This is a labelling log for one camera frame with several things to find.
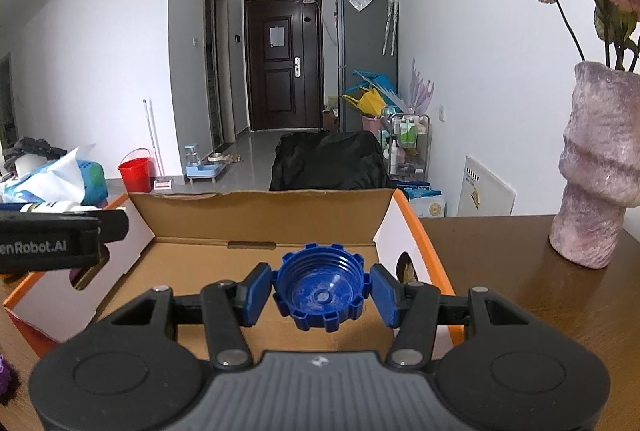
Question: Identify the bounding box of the grey refrigerator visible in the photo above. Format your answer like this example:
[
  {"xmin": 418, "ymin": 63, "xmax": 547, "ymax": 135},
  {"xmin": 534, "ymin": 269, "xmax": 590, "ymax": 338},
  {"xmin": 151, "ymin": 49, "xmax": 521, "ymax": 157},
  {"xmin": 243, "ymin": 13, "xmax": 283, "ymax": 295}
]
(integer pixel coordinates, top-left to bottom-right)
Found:
[{"xmin": 336, "ymin": 0, "xmax": 399, "ymax": 134}]

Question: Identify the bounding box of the blue gear-shaped cap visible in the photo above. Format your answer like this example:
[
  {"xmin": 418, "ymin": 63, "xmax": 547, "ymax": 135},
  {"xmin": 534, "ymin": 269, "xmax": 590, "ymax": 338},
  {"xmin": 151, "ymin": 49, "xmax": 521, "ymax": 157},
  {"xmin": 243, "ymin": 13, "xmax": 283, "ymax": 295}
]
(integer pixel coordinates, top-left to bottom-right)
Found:
[{"xmin": 271, "ymin": 243, "xmax": 373, "ymax": 333}]

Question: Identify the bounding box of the interior door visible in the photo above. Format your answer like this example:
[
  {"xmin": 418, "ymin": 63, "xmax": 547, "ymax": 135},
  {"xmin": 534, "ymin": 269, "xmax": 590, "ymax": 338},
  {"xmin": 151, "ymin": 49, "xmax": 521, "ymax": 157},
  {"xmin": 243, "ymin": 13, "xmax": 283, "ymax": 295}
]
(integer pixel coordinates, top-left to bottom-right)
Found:
[{"xmin": 204, "ymin": 0, "xmax": 236, "ymax": 152}]

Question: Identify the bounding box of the white flat board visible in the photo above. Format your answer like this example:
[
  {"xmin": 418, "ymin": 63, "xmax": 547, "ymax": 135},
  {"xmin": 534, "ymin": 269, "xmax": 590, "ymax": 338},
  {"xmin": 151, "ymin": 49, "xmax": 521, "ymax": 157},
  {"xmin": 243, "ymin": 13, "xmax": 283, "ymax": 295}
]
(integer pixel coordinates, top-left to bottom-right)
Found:
[{"xmin": 457, "ymin": 155, "xmax": 517, "ymax": 218}]

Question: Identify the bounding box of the red bucket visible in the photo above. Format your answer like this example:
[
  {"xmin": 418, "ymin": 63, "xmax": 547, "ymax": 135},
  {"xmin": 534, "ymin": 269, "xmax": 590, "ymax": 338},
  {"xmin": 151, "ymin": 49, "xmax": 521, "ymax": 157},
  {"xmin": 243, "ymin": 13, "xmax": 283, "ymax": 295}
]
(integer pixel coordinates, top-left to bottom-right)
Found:
[{"xmin": 118, "ymin": 148, "xmax": 153, "ymax": 193}]

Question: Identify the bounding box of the orange and white cardboard box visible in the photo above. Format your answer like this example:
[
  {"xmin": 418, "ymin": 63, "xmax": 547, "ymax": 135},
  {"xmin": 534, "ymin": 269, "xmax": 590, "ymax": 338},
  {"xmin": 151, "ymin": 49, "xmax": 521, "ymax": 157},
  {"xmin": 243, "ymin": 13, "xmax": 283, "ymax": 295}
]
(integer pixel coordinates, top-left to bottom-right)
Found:
[{"xmin": 2, "ymin": 188, "xmax": 468, "ymax": 362}]

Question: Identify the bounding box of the small brown cardboard box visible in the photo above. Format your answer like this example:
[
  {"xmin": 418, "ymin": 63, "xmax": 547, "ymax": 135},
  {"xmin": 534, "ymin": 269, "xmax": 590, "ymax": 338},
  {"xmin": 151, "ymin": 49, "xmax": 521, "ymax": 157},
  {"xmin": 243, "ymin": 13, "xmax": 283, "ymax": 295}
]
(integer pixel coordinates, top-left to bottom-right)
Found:
[{"xmin": 322, "ymin": 96, "xmax": 341, "ymax": 132}]

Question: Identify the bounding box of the white handled mop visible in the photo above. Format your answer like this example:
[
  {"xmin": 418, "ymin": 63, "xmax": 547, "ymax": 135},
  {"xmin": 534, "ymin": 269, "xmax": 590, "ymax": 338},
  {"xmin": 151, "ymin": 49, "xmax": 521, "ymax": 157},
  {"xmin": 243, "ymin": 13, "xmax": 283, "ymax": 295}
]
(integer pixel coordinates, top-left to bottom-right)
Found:
[{"xmin": 143, "ymin": 98, "xmax": 173, "ymax": 191}]

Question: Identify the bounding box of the dark brown entrance door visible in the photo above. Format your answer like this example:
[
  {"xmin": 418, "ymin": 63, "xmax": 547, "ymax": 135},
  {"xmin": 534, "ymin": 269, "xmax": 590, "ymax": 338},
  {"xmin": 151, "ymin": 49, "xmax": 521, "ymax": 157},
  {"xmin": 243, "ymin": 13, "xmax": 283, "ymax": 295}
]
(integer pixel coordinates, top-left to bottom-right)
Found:
[{"xmin": 243, "ymin": 0, "xmax": 322, "ymax": 132}]

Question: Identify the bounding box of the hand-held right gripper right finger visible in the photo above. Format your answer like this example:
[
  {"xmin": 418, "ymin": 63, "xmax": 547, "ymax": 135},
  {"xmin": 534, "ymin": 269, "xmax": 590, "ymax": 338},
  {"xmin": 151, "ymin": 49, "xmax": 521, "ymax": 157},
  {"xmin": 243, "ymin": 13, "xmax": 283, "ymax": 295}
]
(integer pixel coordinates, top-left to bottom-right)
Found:
[{"xmin": 370, "ymin": 263, "xmax": 551, "ymax": 371}]

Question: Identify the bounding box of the purple feather decoration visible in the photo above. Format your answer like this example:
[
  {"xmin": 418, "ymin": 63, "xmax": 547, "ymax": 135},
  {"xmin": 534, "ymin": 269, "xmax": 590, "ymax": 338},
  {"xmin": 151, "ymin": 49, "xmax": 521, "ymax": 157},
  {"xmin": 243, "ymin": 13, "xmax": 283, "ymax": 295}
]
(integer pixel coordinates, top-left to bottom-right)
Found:
[{"xmin": 410, "ymin": 57, "xmax": 436, "ymax": 114}]

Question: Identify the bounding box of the white round container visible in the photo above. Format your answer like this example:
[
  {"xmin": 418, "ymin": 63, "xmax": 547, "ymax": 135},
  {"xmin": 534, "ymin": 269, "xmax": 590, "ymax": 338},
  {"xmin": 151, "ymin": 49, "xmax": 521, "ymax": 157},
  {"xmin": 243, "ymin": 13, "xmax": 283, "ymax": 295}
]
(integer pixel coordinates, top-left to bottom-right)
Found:
[{"xmin": 14, "ymin": 154, "xmax": 51, "ymax": 177}]

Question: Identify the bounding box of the black cloth covered chair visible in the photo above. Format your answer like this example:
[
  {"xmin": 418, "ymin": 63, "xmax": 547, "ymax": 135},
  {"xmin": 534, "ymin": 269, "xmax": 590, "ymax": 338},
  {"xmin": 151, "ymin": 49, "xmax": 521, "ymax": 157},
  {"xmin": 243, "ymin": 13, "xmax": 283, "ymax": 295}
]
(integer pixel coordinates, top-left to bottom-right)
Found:
[{"xmin": 269, "ymin": 130, "xmax": 396, "ymax": 192}]

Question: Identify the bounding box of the blue pet water feeder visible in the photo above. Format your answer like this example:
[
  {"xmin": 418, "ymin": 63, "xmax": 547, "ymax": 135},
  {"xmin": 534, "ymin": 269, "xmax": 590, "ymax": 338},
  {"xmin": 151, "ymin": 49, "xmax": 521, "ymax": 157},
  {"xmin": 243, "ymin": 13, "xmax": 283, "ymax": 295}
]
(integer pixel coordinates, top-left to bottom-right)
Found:
[{"xmin": 185, "ymin": 145, "xmax": 223, "ymax": 184}]

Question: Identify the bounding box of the white folded umbrella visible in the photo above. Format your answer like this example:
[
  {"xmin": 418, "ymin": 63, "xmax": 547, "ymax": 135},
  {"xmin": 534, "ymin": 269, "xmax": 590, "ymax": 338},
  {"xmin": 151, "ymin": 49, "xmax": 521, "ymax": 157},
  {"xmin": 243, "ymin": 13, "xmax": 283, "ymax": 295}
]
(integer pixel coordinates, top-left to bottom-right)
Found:
[{"xmin": 382, "ymin": 0, "xmax": 399, "ymax": 56}]

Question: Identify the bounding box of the blue package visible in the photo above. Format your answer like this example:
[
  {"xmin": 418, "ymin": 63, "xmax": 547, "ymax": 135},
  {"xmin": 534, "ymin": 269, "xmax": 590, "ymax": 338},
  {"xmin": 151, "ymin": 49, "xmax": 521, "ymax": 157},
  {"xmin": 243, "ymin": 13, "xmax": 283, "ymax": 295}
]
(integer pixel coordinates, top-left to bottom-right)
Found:
[{"xmin": 395, "ymin": 181, "xmax": 431, "ymax": 201}]

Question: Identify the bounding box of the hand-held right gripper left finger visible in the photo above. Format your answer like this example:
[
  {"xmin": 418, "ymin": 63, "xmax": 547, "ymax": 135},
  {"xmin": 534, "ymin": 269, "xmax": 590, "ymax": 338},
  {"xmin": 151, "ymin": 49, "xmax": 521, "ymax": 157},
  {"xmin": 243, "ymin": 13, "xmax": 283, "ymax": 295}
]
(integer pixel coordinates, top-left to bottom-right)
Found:
[{"xmin": 92, "ymin": 262, "xmax": 273, "ymax": 371}]

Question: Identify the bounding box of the yellow bag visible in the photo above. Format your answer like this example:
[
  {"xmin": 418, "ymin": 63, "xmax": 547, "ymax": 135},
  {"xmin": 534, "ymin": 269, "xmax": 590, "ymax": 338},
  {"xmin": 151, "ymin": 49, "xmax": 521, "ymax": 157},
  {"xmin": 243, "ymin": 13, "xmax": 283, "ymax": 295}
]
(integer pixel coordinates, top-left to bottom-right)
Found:
[{"xmin": 342, "ymin": 87, "xmax": 386, "ymax": 116}]

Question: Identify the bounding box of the pink textured vase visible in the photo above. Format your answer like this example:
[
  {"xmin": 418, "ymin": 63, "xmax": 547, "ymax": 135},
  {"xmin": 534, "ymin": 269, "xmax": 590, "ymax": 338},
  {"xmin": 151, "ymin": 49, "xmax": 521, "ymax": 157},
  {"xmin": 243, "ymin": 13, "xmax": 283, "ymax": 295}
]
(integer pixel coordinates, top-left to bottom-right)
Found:
[{"xmin": 549, "ymin": 61, "xmax": 640, "ymax": 270}]

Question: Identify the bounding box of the white package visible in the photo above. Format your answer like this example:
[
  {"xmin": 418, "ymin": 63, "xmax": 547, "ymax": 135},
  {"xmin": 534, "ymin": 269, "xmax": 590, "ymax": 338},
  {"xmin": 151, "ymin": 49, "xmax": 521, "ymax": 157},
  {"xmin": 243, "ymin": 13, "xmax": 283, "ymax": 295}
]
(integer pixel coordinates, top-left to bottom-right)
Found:
[{"xmin": 411, "ymin": 194, "xmax": 447, "ymax": 218}]

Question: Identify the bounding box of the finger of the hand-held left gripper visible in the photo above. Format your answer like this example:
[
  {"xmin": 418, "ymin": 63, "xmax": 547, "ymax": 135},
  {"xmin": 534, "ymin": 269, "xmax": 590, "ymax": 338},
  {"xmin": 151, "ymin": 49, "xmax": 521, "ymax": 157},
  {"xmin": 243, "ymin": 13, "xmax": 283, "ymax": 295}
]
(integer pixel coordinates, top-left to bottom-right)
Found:
[{"xmin": 0, "ymin": 210, "xmax": 129, "ymax": 243}]

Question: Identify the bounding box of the blue tissue pack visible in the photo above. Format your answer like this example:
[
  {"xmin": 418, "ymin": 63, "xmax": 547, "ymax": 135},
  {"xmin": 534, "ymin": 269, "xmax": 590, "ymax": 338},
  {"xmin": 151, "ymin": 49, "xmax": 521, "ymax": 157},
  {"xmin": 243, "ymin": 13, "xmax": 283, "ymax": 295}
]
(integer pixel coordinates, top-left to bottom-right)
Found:
[{"xmin": 2, "ymin": 144, "xmax": 108, "ymax": 212}]

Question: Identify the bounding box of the purple gear-shaped cap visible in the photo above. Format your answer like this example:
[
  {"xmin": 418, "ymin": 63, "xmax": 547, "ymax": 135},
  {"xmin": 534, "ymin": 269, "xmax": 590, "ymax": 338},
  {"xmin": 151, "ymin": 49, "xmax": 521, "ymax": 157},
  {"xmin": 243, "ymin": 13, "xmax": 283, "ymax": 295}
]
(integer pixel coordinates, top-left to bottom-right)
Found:
[{"xmin": 0, "ymin": 353, "xmax": 13, "ymax": 399}]

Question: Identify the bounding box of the metal trolley cart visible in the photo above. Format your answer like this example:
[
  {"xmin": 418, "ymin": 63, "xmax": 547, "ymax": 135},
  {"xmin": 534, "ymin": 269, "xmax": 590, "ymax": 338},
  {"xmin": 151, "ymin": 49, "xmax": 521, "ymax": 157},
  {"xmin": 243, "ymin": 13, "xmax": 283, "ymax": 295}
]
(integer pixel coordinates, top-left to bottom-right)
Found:
[{"xmin": 381, "ymin": 107, "xmax": 432, "ymax": 177}]

